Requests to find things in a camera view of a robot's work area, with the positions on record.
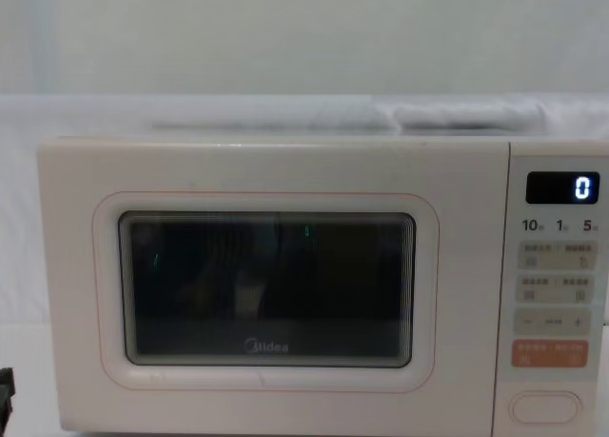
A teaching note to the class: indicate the cream microwave oven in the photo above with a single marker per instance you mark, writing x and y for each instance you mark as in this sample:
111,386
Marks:
285,170

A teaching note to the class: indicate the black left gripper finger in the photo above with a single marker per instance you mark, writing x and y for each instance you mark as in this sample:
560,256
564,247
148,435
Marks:
5,399

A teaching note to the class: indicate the microwave control panel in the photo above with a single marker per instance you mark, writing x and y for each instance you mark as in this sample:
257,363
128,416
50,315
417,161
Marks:
552,308

